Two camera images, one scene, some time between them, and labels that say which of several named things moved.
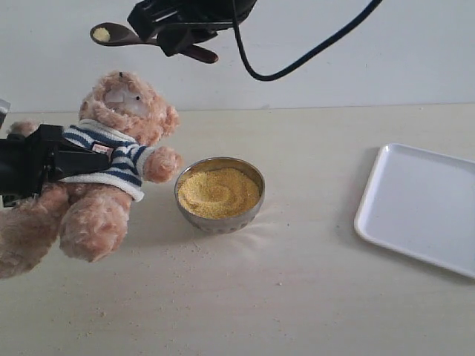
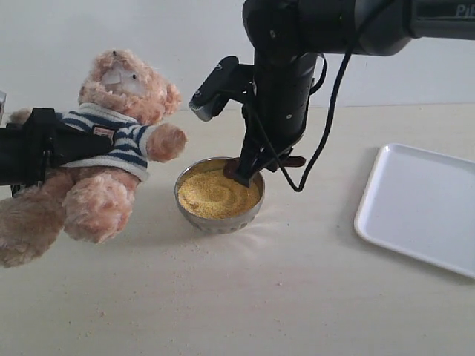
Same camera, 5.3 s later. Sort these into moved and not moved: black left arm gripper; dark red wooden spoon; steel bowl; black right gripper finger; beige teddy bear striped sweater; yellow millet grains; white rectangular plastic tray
Moved: black right gripper finger; dark red wooden spoon; beige teddy bear striped sweater; black left arm gripper
Not moved: steel bowl; white rectangular plastic tray; yellow millet grains
